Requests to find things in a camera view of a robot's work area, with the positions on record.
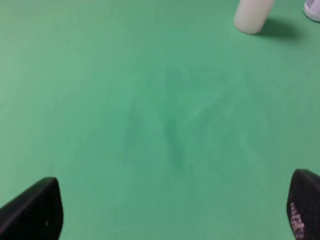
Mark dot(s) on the blue and white bottle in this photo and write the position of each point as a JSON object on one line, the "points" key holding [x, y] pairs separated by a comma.
{"points": [[311, 9]]}

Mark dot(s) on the green tablecloth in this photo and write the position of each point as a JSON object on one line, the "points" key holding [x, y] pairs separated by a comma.
{"points": [[160, 120]]}

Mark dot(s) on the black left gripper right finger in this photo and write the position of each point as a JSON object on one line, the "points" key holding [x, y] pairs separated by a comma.
{"points": [[303, 205]]}

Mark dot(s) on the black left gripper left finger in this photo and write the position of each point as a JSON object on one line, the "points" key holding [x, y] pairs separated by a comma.
{"points": [[35, 214]]}

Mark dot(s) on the tall white candle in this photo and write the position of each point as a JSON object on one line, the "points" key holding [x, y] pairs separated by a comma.
{"points": [[251, 15]]}

